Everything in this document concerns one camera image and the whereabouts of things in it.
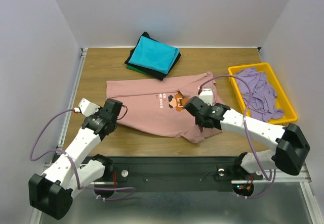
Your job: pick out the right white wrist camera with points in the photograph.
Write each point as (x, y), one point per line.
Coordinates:
(206, 95)

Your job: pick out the purple t shirt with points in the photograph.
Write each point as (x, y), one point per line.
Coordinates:
(254, 84)

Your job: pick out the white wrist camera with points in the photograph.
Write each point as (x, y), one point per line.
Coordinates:
(86, 108)
(206, 95)

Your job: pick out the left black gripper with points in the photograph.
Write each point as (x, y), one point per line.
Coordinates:
(98, 112)

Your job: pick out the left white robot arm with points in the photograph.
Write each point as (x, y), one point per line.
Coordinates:
(53, 191)

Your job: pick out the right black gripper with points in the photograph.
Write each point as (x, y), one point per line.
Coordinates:
(192, 104)

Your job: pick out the folded cyan t shirt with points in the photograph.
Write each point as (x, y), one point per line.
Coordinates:
(154, 55)

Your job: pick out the yellow plastic tray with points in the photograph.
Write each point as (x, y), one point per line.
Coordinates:
(282, 100)

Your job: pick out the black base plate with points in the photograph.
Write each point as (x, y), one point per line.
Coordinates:
(176, 174)

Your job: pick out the left aluminium rail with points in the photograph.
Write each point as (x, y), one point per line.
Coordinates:
(76, 81)

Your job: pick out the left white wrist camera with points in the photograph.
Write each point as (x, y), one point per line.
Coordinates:
(86, 108)

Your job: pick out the folded green t shirt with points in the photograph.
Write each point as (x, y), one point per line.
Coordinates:
(136, 70)

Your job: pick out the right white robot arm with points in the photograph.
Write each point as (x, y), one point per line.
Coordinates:
(287, 145)

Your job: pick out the pink t shirt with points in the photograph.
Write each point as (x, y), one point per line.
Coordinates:
(157, 107)

